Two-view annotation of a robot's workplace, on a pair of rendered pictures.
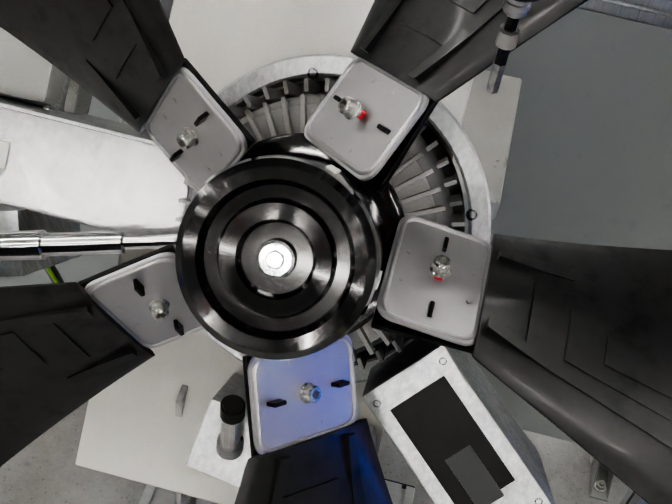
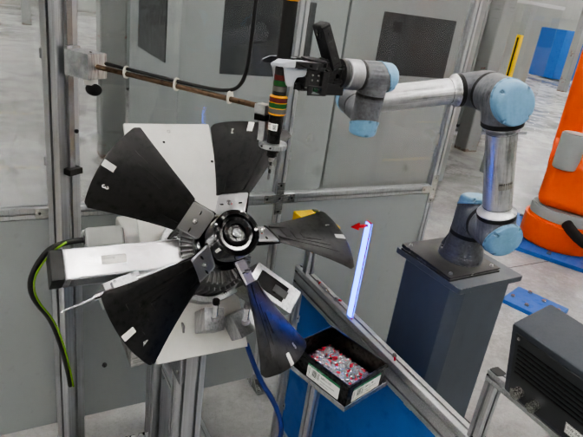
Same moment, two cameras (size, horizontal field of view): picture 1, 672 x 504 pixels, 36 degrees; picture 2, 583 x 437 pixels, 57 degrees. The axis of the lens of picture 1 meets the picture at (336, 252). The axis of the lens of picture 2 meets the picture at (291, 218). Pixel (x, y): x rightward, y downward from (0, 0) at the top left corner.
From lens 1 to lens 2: 0.92 m
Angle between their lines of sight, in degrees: 39
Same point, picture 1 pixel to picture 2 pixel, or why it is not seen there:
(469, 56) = (252, 180)
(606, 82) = not seen: hidden behind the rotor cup
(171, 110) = (188, 216)
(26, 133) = (129, 249)
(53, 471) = not seen: outside the picture
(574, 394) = (302, 243)
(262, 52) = not seen: hidden behind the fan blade
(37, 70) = (119, 235)
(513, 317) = (281, 234)
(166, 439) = (182, 342)
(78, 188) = (150, 259)
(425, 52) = (240, 185)
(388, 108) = (238, 198)
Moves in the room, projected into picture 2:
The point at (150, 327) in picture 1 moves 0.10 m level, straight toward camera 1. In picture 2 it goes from (200, 274) to (228, 290)
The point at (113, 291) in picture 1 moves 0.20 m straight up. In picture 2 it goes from (196, 261) to (201, 182)
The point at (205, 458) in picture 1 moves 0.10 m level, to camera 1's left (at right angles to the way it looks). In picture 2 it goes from (209, 325) to (173, 334)
